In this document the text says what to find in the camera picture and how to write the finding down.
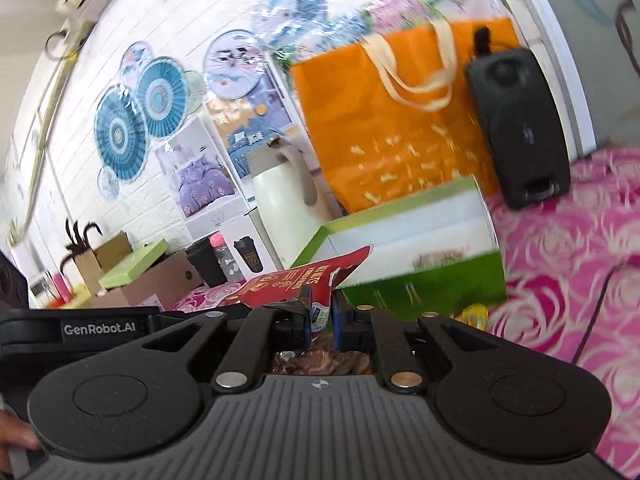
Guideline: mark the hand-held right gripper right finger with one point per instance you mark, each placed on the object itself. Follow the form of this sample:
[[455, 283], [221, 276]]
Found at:
[[341, 322]]

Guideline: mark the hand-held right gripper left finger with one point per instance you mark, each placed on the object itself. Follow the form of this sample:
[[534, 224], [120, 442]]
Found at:
[[303, 322]]

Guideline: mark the red gold-print snack packet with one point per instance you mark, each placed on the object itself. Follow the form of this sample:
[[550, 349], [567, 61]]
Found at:
[[290, 282]]

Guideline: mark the green cardboard box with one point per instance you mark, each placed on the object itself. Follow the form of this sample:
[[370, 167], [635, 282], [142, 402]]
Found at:
[[425, 245]]

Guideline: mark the person's left hand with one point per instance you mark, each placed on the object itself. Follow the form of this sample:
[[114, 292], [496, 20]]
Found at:
[[15, 432]]

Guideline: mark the brown snack packet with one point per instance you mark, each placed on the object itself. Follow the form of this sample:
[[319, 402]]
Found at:
[[320, 362]]

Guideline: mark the white coffee cup box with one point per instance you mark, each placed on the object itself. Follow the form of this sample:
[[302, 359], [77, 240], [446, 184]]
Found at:
[[260, 240]]

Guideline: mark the pink lid bottle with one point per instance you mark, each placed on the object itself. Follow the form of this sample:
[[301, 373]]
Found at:
[[227, 260]]

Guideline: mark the light green flat box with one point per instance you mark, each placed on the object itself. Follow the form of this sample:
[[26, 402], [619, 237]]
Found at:
[[132, 265]]

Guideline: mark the kraft paper bag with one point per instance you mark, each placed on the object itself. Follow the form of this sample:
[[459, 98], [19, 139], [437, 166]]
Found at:
[[112, 250]]

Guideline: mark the black leaf decoration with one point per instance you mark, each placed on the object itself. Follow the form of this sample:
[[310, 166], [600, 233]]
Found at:
[[75, 240]]

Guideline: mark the brown cardboard box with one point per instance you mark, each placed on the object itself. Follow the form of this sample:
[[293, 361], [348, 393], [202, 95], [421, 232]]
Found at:
[[160, 282]]

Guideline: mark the black cup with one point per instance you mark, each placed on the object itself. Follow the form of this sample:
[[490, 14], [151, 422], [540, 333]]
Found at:
[[204, 262]]

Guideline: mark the white thermos jug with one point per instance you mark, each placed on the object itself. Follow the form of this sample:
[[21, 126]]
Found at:
[[285, 200]]

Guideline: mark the yellow snack packet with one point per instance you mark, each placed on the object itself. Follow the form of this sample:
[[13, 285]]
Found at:
[[474, 316]]

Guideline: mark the small pale blue fan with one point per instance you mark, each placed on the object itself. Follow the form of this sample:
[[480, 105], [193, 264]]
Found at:
[[107, 181]]

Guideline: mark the purple bedding picture box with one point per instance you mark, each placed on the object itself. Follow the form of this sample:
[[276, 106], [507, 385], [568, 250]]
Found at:
[[197, 175]]

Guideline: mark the orange tote bag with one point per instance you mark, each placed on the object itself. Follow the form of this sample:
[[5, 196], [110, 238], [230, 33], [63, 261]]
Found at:
[[380, 125]]

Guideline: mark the blue bedding picture box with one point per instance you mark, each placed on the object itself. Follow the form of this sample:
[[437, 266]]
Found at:
[[250, 125]]

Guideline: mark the large blue paper fan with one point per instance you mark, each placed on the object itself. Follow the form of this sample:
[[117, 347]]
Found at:
[[120, 132]]

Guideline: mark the pale green paper fan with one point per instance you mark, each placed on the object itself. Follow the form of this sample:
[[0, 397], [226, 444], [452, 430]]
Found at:
[[196, 89]]

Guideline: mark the white painted paper umbrella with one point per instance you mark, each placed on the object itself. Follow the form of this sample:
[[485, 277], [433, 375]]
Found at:
[[234, 65]]

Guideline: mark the black speaker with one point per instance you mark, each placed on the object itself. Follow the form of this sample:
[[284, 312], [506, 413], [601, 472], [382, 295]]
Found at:
[[525, 125]]

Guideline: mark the pink flower paper fan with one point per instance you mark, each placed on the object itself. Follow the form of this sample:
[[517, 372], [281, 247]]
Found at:
[[134, 60]]

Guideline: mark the blue painted paper umbrella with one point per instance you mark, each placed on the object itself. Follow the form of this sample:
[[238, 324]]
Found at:
[[287, 0]]

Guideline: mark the white wall pipe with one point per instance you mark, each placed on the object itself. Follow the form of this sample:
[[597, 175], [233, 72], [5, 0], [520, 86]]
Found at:
[[47, 130]]

